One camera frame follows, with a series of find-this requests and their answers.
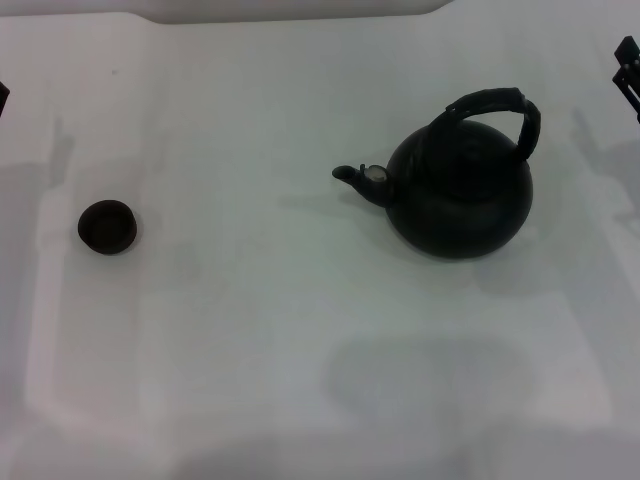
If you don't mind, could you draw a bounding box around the black round teapot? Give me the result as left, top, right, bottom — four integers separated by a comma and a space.
331, 87, 543, 261

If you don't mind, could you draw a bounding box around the dark brown teacup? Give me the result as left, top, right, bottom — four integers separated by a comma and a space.
77, 198, 140, 256

